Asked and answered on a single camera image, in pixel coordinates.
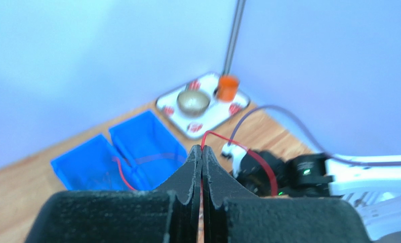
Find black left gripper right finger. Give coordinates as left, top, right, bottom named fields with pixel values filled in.
left=202, top=146, right=370, bottom=242

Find red cable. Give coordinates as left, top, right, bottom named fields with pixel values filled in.
left=112, top=131, right=278, bottom=197

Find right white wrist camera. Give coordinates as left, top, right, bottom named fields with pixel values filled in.
left=221, top=144, right=247, bottom=178

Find strawberry print tray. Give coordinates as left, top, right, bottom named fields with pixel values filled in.
left=155, top=72, right=251, bottom=140

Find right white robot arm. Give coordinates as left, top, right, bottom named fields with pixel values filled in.
left=229, top=148, right=401, bottom=240

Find right aluminium frame post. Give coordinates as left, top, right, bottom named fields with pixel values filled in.
left=222, top=0, right=247, bottom=75

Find orange mug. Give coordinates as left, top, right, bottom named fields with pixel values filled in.
left=215, top=75, right=239, bottom=102

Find right blue plastic bin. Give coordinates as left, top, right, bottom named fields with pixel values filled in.
left=109, top=110, right=187, bottom=190

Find beige ceramic bowl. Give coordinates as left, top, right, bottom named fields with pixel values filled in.
left=177, top=90, right=211, bottom=117

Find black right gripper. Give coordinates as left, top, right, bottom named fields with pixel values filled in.
left=236, top=150, right=288, bottom=197

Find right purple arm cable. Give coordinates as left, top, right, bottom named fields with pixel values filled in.
left=228, top=105, right=401, bottom=167

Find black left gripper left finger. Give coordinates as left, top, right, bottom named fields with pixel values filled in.
left=26, top=145, right=202, bottom=242

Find left blue plastic bin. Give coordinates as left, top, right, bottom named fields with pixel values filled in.
left=51, top=135, right=149, bottom=191

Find blue plastic bin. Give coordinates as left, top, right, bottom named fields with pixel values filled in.
left=109, top=110, right=187, bottom=190
left=51, top=135, right=149, bottom=191

